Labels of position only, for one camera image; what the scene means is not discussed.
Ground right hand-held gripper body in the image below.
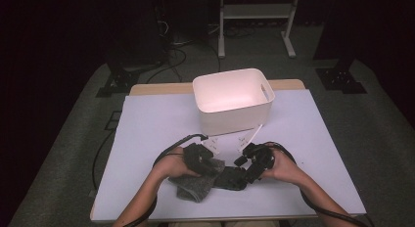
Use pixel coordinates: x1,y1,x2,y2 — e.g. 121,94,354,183
236,123,277,173

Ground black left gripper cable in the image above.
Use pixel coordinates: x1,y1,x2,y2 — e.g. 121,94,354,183
121,133,209,227

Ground person's right hand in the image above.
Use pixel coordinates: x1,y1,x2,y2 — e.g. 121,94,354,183
260,148,309,186

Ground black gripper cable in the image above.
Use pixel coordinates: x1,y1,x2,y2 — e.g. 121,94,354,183
263,141,376,227
121,133,209,227

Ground wooden table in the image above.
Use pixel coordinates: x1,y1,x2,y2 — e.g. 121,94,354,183
89,78,368,224

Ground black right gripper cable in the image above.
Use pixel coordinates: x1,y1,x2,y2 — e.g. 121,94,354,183
263,141,376,227

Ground white metal stand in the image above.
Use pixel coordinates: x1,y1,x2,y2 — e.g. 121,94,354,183
217,0,301,60

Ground black floor frame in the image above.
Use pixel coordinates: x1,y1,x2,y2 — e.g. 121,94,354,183
104,110,123,131

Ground person's left hand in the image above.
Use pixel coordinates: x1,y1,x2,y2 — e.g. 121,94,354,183
152,146,202,181

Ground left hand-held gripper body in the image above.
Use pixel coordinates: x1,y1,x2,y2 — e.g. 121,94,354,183
181,135,227,176

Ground white plastic bin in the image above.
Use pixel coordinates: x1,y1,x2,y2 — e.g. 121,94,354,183
191,68,276,137

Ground dark floor equipment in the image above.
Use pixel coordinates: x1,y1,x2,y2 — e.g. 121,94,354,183
107,0,211,69

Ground thin black floor cable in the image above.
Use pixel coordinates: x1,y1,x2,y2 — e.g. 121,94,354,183
91,128,116,192

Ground black floor cable bundle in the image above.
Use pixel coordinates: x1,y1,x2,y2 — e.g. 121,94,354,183
145,45,189,84

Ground black stand base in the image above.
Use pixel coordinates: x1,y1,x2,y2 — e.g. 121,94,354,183
314,67,368,95
95,67,142,99

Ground grey fluffy cloth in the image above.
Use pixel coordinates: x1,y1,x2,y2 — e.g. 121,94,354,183
167,158,227,204

